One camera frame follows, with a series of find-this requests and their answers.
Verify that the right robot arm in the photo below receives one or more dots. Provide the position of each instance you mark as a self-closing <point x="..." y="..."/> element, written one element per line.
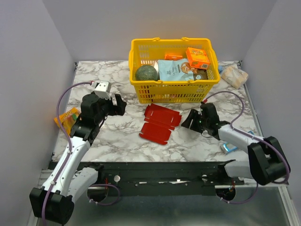
<point x="266" y="161"/>

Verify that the blue small packet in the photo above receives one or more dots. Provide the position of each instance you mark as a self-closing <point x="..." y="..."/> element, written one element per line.
<point x="229" y="147"/>

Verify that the large orange snack box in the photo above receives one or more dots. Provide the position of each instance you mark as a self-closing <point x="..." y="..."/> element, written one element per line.
<point x="197" y="58"/>

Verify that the beige tissue packet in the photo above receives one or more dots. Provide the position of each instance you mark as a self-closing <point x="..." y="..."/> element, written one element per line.
<point x="234" y="76"/>

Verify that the black mounting base plate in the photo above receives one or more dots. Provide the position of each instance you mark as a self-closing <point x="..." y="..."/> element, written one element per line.
<point x="163" y="178"/>

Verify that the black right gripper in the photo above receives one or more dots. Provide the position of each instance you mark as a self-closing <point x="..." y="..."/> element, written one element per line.
<point x="197" y="120"/>

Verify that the orange gummy candy bag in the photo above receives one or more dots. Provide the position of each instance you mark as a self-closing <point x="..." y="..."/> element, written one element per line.
<point x="69" y="118"/>

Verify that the red paper box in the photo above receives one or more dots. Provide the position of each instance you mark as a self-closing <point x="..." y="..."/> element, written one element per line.
<point x="159" y="123"/>

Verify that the blue item behind basket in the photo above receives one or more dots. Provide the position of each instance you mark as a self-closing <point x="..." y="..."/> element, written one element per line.
<point x="220" y="68"/>

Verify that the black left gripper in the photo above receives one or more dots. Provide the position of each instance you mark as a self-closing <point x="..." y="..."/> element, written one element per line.
<point x="119" y="109"/>

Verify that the green round melon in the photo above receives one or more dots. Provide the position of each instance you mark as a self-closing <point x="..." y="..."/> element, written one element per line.
<point x="146" y="73"/>

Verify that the small orange flat box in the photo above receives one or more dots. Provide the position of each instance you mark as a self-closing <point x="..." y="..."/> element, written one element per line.
<point x="173" y="57"/>

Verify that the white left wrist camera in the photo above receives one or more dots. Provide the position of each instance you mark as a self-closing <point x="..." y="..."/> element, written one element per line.
<point x="102" y="90"/>

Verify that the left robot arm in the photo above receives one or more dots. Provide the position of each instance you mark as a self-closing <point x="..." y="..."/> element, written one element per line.
<point x="81" y="138"/>

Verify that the yellow plastic shopping basket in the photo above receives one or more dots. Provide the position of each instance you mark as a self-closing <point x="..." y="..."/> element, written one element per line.
<point x="147" y="51"/>

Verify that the light blue chips bag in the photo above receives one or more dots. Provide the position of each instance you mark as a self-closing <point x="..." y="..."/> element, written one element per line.
<point x="179" y="70"/>

